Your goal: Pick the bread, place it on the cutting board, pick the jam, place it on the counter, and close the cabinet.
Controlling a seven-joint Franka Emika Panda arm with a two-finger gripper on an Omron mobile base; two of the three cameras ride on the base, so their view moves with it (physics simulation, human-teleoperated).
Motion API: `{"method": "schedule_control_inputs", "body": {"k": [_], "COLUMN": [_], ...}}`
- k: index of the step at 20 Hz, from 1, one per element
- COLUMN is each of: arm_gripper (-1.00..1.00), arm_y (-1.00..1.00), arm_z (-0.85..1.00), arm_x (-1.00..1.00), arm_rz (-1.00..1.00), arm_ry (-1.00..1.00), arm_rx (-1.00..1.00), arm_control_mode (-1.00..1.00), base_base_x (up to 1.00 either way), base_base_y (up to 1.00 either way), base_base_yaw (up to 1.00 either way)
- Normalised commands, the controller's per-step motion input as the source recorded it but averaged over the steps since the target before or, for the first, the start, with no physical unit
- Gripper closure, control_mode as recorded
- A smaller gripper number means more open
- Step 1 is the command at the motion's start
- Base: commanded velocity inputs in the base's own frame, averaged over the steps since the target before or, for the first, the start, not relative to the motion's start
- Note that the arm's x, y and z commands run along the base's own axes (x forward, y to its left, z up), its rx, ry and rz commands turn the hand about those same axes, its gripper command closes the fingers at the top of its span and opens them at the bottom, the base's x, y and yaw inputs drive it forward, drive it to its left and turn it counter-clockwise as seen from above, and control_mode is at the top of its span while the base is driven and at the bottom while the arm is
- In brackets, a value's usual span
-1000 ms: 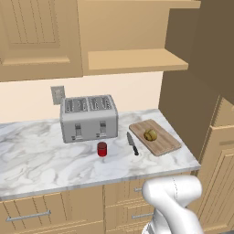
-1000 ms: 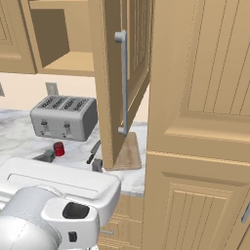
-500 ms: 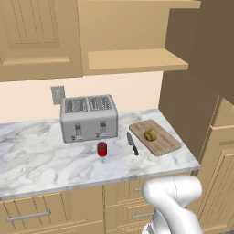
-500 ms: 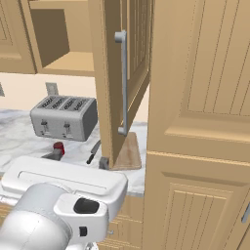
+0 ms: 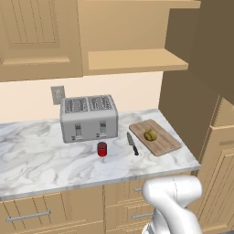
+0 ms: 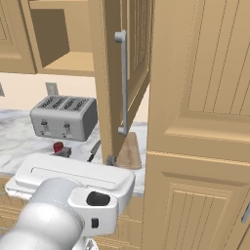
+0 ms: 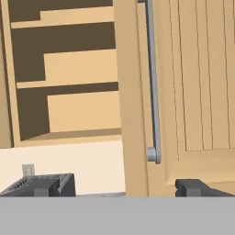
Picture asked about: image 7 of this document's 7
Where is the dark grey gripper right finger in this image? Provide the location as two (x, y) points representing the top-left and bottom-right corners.
(174, 178), (235, 197)

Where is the grey wall outlet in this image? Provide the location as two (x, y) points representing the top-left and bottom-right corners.
(21, 163), (36, 177)

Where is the light wood cabinet door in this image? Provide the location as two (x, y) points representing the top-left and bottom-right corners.
(112, 0), (235, 197)

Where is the grey cabinet door handle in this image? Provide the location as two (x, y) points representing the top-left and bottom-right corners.
(137, 0), (162, 165)

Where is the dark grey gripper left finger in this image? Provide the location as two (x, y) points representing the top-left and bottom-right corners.
(0, 173), (76, 197)

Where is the open light wood cabinet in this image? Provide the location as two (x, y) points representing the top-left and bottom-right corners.
(0, 0), (123, 150)

